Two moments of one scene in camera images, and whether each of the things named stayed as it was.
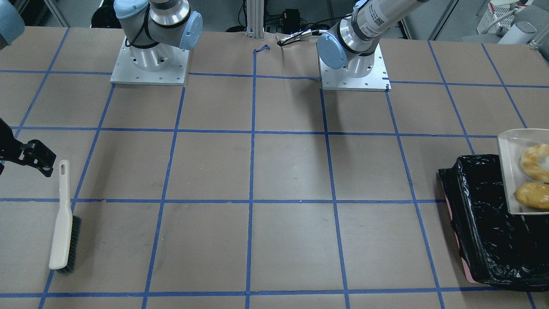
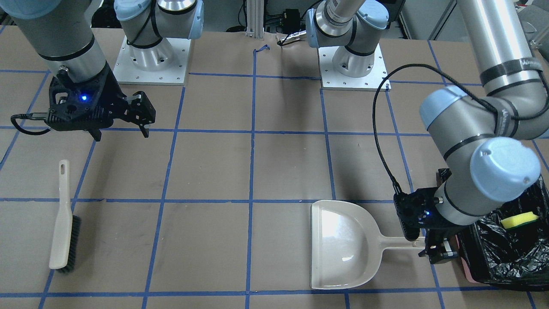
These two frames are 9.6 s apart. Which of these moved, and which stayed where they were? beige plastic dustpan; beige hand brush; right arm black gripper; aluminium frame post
Moved: beige plastic dustpan; right arm black gripper
Stayed: aluminium frame post; beige hand brush
